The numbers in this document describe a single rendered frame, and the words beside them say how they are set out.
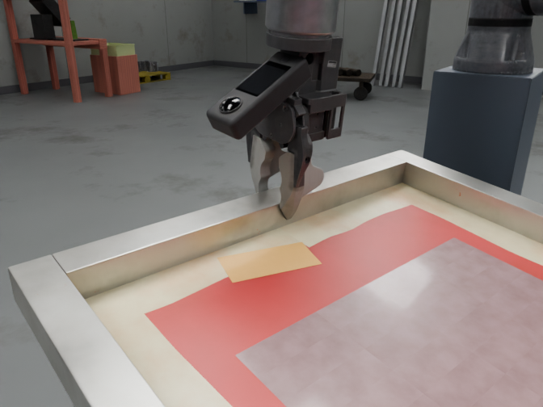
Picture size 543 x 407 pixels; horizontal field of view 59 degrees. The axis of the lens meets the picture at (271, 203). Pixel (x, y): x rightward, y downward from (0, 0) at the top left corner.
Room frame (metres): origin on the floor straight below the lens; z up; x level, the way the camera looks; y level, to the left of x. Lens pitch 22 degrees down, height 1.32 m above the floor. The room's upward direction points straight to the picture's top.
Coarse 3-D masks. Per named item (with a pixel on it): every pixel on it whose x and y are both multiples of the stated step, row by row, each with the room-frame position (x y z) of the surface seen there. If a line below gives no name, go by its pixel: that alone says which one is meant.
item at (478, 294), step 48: (336, 240) 0.52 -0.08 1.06; (384, 240) 0.53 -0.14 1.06; (432, 240) 0.53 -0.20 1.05; (480, 240) 0.54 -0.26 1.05; (384, 288) 0.43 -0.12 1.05; (432, 288) 0.43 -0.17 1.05; (480, 288) 0.44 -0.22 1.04; (528, 288) 0.44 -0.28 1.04; (480, 336) 0.36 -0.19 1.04; (528, 336) 0.37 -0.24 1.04; (528, 384) 0.31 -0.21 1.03
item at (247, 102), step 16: (272, 64) 0.53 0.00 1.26; (288, 64) 0.52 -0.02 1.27; (304, 64) 0.52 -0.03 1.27; (256, 80) 0.52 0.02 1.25; (272, 80) 0.51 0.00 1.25; (288, 80) 0.51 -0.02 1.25; (304, 80) 0.52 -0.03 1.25; (224, 96) 0.51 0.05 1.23; (240, 96) 0.50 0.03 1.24; (256, 96) 0.49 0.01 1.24; (272, 96) 0.49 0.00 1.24; (288, 96) 0.51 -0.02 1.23; (208, 112) 0.49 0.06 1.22; (224, 112) 0.48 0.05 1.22; (240, 112) 0.47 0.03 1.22; (256, 112) 0.48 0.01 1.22; (224, 128) 0.48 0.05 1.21; (240, 128) 0.47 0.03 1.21
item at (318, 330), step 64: (320, 256) 0.48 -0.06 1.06; (192, 320) 0.36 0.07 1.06; (256, 320) 0.37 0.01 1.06; (320, 320) 0.37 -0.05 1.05; (384, 320) 0.38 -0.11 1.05; (256, 384) 0.29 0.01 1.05; (320, 384) 0.30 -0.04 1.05; (384, 384) 0.30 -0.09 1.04; (448, 384) 0.31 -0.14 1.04; (512, 384) 0.31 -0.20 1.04
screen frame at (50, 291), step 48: (336, 192) 0.60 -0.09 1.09; (432, 192) 0.66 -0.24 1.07; (480, 192) 0.61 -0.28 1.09; (144, 240) 0.43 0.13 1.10; (192, 240) 0.46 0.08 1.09; (240, 240) 0.50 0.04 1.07; (48, 288) 0.35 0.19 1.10; (96, 288) 0.39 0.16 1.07; (48, 336) 0.30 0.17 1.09; (96, 336) 0.30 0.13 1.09; (96, 384) 0.25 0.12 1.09; (144, 384) 0.25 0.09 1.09
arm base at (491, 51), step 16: (480, 32) 0.99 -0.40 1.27; (496, 32) 0.97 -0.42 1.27; (512, 32) 0.96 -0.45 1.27; (528, 32) 0.98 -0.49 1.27; (464, 48) 1.02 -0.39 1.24; (480, 48) 0.97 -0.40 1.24; (496, 48) 0.96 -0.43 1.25; (512, 48) 0.96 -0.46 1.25; (528, 48) 0.97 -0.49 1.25; (464, 64) 0.99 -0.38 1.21; (480, 64) 0.96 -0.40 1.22; (496, 64) 0.95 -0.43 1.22; (512, 64) 0.94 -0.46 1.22; (528, 64) 0.96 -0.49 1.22
